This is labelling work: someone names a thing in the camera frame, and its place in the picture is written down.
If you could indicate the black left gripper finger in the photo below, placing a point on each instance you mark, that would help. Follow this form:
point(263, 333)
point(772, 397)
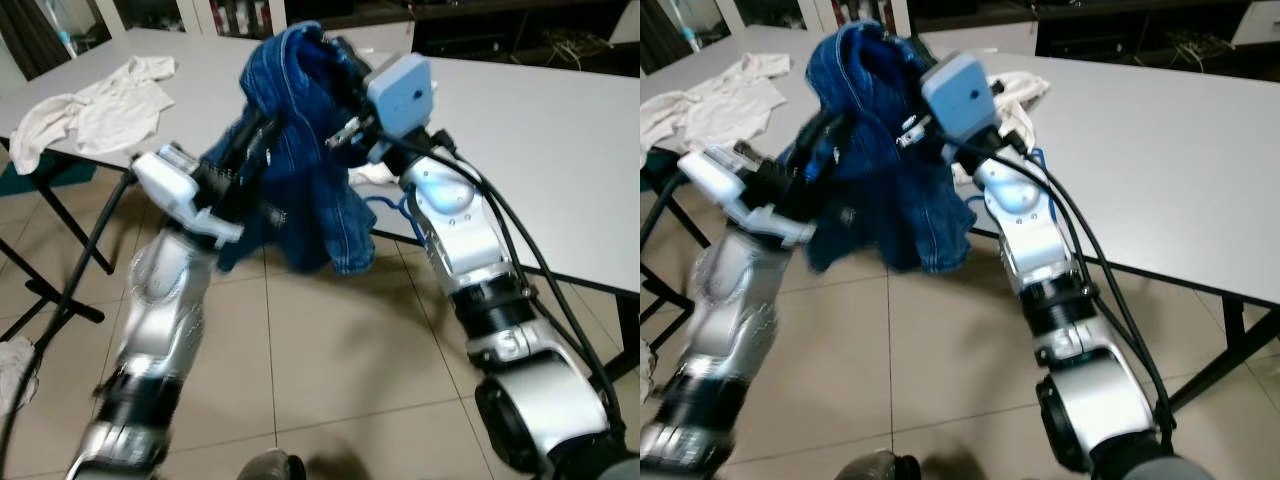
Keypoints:
point(266, 145)
point(232, 148)
point(845, 135)
point(815, 145)

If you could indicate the blue denim jeans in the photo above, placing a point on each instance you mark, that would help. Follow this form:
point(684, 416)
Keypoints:
point(880, 200)
point(300, 190)

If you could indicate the white cotton garment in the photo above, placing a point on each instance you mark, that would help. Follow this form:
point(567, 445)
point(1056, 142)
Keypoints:
point(372, 174)
point(1015, 100)

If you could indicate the blue plastic clothes hanger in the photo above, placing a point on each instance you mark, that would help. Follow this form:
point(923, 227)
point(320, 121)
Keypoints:
point(390, 205)
point(1047, 200)

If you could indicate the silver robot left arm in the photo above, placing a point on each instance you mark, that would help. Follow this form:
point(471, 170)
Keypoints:
point(160, 320)
point(740, 320)

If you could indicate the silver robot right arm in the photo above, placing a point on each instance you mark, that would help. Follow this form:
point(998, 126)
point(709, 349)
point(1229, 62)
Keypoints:
point(1050, 260)
point(470, 250)

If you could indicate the white crumpled shirt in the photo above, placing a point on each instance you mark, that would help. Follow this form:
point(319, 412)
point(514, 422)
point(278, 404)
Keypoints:
point(110, 110)
point(720, 105)

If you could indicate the teal floor mat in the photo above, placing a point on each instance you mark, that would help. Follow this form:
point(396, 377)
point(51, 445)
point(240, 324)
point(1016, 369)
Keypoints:
point(25, 178)
point(660, 172)

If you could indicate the white glass door cabinet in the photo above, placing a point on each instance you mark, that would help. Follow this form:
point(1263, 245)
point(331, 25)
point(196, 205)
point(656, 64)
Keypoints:
point(800, 15)
point(200, 15)

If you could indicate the black table leg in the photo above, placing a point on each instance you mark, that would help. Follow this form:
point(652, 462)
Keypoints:
point(628, 335)
point(1225, 365)
point(80, 225)

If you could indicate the dark brown TV stand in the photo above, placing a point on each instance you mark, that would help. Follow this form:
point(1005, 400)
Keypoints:
point(1100, 25)
point(500, 30)

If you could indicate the grey robot left foot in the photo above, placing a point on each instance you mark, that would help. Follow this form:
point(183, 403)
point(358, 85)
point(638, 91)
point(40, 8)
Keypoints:
point(272, 466)
point(882, 466)

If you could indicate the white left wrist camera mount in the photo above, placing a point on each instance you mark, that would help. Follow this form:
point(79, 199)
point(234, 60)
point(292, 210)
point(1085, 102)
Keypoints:
point(175, 190)
point(730, 190)

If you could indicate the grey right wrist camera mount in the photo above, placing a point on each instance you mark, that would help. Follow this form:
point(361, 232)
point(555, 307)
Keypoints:
point(400, 95)
point(960, 95)

